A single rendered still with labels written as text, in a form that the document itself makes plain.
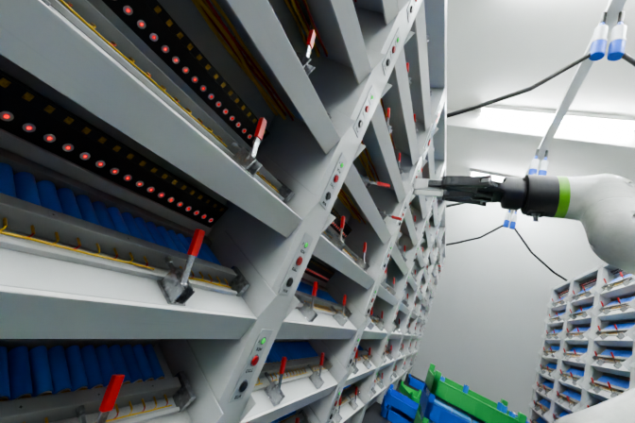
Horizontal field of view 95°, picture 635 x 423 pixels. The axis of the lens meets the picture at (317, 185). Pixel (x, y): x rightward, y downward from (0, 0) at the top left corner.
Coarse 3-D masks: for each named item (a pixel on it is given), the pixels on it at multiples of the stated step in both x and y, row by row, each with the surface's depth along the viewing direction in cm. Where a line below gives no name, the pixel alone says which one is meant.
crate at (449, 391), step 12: (432, 372) 125; (432, 384) 109; (444, 384) 108; (456, 384) 123; (444, 396) 107; (456, 396) 106; (468, 396) 105; (480, 396) 119; (468, 408) 104; (480, 408) 103; (492, 408) 102; (492, 420) 101; (504, 420) 100; (516, 420) 100
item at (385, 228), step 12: (360, 144) 70; (348, 180) 72; (360, 180) 76; (348, 192) 100; (360, 192) 80; (348, 204) 106; (360, 204) 84; (372, 204) 90; (360, 216) 114; (372, 216) 95; (384, 228) 108; (396, 228) 119; (384, 240) 115
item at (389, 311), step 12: (444, 168) 205; (408, 204) 194; (420, 216) 188; (420, 228) 184; (408, 240) 184; (420, 240) 189; (408, 252) 181; (396, 264) 180; (396, 276) 177; (384, 300) 174; (384, 312) 171; (372, 348) 165; (360, 420) 155
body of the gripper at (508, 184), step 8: (504, 184) 66; (512, 184) 65; (520, 184) 65; (488, 192) 68; (496, 192) 67; (504, 192) 66; (512, 192) 65; (520, 192) 64; (496, 200) 70; (504, 200) 66; (512, 200) 65; (520, 200) 64; (504, 208) 67; (512, 208) 66; (520, 208) 66
